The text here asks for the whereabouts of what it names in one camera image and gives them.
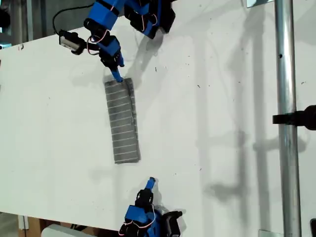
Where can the grey striped towel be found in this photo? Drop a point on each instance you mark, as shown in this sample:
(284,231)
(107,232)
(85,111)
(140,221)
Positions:
(122,123)

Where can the white box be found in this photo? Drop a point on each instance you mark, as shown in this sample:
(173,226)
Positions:
(61,232)

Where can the black round object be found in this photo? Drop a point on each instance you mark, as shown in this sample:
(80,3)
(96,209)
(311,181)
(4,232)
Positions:
(3,17)

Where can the black clamp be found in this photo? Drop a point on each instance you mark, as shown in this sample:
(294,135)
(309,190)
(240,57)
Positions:
(296,118)

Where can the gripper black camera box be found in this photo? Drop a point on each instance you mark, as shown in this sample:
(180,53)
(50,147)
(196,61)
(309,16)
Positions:
(71,42)
(172,223)

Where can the steel post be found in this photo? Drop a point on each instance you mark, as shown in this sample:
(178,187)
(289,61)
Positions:
(287,123)

